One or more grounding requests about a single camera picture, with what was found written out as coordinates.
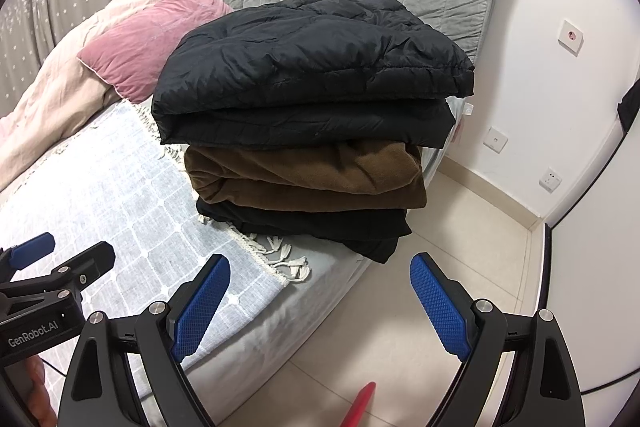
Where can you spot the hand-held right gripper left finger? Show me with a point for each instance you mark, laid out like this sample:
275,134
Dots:
200,307

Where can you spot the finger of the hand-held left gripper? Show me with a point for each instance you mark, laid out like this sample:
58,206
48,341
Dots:
80,269
30,249

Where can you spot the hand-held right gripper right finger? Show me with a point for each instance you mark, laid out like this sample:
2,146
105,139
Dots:
440,307

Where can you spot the black puffer jacket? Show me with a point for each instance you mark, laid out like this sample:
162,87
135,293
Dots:
300,57

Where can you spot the person's left hand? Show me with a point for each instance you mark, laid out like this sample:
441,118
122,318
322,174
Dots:
42,402

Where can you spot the grey checked fringed blanket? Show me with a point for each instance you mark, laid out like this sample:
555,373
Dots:
125,207

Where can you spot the red plastic object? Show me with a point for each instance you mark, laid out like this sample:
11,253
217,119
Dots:
360,407

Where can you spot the black folded garment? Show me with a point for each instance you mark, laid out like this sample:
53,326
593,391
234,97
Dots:
325,227

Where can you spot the beige duvet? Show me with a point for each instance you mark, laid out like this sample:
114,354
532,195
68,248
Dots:
50,82

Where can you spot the brown folded garment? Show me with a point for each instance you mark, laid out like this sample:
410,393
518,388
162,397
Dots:
325,177

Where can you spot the pink pillow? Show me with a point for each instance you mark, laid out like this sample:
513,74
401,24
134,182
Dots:
150,37

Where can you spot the dark cloth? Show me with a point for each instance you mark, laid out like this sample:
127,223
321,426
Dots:
630,107

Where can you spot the white wall power socket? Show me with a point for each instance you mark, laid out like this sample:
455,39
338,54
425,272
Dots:
550,180

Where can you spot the white wall switch plate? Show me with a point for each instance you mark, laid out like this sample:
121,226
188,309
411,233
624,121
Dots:
495,139

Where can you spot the wall socket with pink centre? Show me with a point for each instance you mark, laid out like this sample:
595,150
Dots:
569,37

